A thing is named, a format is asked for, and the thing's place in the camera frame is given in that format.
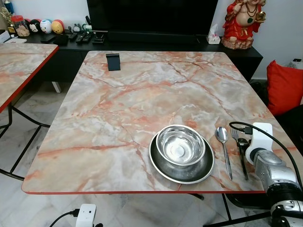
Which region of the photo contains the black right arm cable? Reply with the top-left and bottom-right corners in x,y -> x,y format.
229,122 -> 303,190

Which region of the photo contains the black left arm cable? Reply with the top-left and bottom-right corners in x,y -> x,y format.
49,209 -> 81,227

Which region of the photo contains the black television console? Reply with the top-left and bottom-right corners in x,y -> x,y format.
19,32 -> 264,93

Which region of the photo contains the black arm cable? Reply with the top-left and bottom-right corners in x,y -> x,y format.
229,122 -> 303,190
49,209 -> 81,227

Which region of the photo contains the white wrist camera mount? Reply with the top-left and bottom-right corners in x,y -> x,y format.
251,122 -> 274,153
76,204 -> 98,227

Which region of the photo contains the black and white round toy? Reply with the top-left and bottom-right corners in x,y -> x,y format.
28,19 -> 41,34

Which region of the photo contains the white tissue box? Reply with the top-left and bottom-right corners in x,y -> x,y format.
207,24 -> 222,45

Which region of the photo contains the small black pouch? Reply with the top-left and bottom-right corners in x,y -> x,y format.
53,34 -> 70,46

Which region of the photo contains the red cushion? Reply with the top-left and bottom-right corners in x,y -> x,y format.
266,60 -> 303,117

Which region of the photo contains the black flat television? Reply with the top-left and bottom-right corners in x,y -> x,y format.
87,0 -> 219,35

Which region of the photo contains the stainless steel bowl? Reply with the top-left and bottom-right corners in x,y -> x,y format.
156,124 -> 206,166

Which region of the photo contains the black sofa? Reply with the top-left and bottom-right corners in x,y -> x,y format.
272,103 -> 303,154

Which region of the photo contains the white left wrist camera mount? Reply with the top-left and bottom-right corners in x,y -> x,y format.
76,204 -> 98,227

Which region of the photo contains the red laughing buddha statue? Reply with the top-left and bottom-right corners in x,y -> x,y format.
221,0 -> 267,51

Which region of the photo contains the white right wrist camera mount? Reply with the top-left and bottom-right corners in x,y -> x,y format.
251,122 -> 274,153

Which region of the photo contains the black metal table frame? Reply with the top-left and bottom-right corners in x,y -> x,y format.
0,102 -> 51,181
182,192 -> 277,227

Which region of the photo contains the small black stand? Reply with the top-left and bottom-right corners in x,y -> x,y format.
106,53 -> 122,72

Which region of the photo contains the yellow and red round toy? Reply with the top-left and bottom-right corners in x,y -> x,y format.
51,19 -> 65,35

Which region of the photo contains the gold ornament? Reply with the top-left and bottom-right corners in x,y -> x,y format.
0,7 -> 14,33

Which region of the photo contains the silver metal spoon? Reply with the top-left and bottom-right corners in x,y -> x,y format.
215,126 -> 234,181

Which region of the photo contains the white and blue round toy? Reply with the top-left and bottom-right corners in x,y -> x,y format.
40,19 -> 53,34

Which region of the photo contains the stainless steel plate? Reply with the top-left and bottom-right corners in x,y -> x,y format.
149,134 -> 215,184

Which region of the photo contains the black soundbar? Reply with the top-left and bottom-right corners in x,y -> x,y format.
108,31 -> 209,46

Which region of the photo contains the clear jar red lid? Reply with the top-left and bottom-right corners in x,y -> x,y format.
10,15 -> 30,38

